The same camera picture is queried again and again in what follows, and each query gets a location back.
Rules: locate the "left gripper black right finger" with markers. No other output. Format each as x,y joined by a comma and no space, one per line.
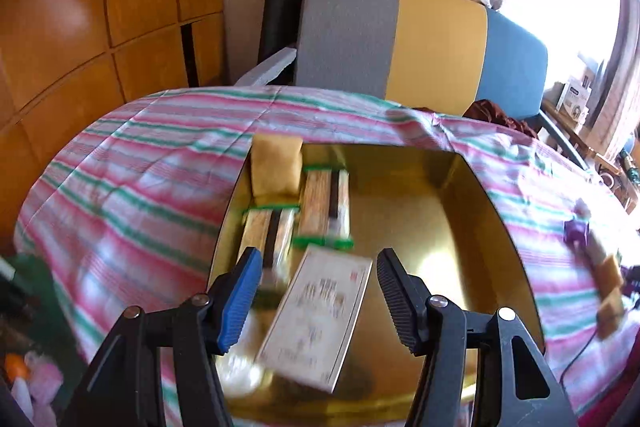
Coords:
406,297

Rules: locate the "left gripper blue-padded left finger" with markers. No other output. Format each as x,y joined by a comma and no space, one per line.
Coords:
233,296

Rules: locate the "green-edged snack bar packet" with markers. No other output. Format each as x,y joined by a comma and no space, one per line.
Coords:
270,230

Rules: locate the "white ointment carton box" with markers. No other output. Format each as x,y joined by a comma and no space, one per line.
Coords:
308,339

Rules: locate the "yellow sponge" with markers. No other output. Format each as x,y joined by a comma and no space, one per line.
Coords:
276,164
610,314
607,276

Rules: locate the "purple snack packet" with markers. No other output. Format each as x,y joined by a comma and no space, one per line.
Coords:
576,230

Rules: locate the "gold open box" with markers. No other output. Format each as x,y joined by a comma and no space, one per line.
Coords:
428,206

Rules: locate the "striped pink green bedsheet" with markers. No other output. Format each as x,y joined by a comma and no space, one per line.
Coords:
129,211

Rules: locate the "dark red blanket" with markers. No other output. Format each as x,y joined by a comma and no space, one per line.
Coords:
487,111

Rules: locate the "grey chair armrest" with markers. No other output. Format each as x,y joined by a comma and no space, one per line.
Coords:
269,69

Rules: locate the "orange fruit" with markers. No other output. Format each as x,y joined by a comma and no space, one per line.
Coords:
15,367

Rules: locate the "wooden side desk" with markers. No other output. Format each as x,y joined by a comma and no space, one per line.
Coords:
611,170

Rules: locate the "grey yellow blue headboard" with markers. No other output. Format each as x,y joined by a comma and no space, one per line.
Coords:
442,55

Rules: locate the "white product box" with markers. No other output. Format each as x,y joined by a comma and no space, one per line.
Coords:
573,100

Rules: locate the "wooden wardrobe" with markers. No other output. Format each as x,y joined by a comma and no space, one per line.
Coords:
65,63

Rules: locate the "black rolled mat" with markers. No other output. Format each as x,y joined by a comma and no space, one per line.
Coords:
280,25

